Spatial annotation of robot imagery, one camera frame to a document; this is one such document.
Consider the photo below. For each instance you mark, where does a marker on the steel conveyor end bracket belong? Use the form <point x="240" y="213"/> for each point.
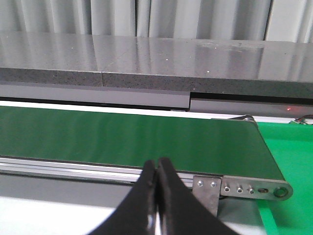
<point x="255" y="188"/>

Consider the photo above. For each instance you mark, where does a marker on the white pleated curtain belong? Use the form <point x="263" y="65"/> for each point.
<point x="269" y="20"/>

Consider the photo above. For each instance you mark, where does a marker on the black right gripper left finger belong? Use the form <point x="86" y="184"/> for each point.
<point x="136" y="214"/>

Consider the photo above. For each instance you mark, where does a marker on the green conveyor belt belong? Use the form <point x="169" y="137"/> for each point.
<point x="219" y="146"/>

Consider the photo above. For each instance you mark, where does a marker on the aluminium conveyor side rail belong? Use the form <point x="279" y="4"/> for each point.
<point x="70" y="170"/>

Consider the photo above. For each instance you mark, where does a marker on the grey stone countertop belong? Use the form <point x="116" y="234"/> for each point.
<point x="259" y="78"/>

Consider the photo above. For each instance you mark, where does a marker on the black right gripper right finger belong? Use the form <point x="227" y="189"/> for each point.
<point x="179" y="210"/>

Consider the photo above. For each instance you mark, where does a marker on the steel conveyor mounting plate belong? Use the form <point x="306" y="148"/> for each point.
<point x="207" y="191"/>

